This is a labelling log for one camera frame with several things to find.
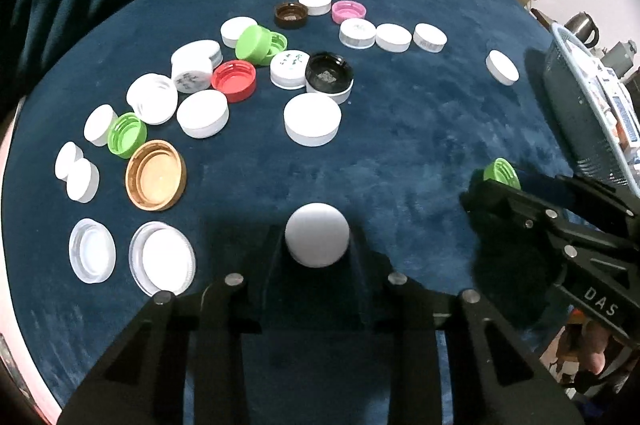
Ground blue white carton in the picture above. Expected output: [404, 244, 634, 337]
[592, 55, 640, 156]

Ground gold jar lid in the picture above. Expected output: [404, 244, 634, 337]
[125, 139, 187, 211]

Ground pink bed sheet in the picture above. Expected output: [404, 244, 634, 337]
[0, 100, 58, 413]

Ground brown bottle cap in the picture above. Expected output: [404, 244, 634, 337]
[274, 2, 309, 29]

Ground dark blue blanket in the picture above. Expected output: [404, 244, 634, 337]
[0, 0, 601, 425]

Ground single white bottle cap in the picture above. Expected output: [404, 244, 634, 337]
[284, 202, 351, 269]

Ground black bottle cap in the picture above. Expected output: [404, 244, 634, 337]
[304, 51, 355, 98]

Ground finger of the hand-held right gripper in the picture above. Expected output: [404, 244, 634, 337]
[517, 172, 640, 231]
[460, 181, 640, 276]

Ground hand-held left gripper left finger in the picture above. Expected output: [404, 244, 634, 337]
[59, 225, 288, 425]

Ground person's right hand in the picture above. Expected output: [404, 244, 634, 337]
[575, 320, 621, 378]

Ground scattered white caps group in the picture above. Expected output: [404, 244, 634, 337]
[54, 0, 521, 204]

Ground light blue plastic basket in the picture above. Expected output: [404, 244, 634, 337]
[542, 25, 640, 196]

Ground clear plastic lid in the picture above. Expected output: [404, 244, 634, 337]
[68, 218, 117, 284]
[128, 221, 197, 297]

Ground red bottle cap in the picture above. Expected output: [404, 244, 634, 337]
[210, 60, 259, 102]

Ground steel kettle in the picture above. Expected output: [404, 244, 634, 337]
[565, 11, 599, 48]

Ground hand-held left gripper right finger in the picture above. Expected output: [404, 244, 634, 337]
[347, 232, 586, 425]

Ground pink bottle cap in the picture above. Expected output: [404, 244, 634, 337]
[331, 0, 367, 24]

